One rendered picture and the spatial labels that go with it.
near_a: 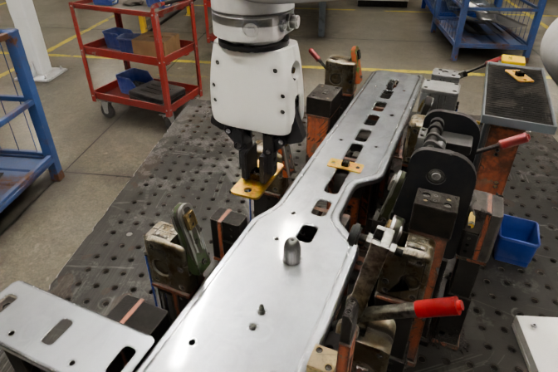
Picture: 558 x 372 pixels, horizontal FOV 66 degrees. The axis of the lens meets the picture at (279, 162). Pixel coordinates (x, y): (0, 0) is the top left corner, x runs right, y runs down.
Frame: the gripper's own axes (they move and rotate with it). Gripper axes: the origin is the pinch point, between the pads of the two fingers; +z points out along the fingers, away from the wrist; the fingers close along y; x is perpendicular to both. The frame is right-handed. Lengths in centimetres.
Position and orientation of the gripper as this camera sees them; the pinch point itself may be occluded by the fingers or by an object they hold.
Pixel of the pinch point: (257, 162)
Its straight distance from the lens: 53.6
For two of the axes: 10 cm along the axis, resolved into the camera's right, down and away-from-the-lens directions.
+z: 0.0, 8.5, 5.3
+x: -4.0, 4.9, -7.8
